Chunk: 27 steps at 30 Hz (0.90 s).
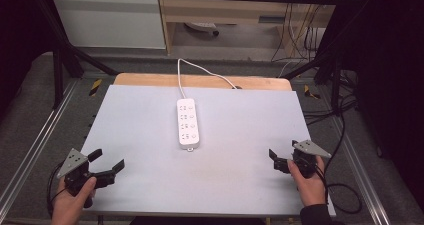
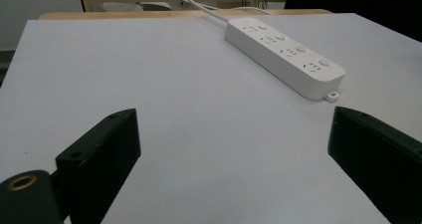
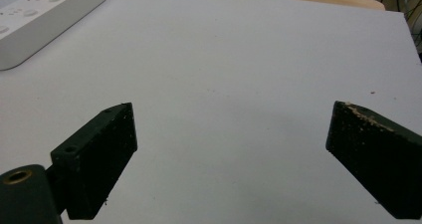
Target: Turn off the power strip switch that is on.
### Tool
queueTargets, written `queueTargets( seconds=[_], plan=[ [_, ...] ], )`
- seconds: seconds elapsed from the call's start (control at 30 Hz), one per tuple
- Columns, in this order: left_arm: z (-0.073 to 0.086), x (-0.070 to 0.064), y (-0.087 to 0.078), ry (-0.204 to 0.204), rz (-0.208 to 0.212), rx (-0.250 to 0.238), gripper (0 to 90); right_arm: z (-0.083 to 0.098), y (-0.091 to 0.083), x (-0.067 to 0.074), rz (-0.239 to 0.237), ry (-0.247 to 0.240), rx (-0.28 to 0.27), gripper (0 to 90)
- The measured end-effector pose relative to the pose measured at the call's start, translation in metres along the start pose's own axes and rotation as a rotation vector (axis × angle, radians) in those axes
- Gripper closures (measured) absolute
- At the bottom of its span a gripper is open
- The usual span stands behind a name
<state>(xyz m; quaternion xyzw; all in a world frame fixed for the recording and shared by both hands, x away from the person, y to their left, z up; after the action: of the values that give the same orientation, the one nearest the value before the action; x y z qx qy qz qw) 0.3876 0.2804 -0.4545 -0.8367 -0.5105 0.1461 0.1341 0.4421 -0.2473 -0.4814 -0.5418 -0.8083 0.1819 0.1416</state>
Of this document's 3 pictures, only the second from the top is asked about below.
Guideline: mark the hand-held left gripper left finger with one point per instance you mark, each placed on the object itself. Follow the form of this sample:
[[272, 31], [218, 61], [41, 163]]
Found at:
[[99, 157]]

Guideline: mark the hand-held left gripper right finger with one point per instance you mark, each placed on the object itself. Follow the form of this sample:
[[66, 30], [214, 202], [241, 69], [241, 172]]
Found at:
[[381, 157]]

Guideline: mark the white power strip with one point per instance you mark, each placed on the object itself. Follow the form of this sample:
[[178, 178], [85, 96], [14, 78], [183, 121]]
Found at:
[[285, 56]]

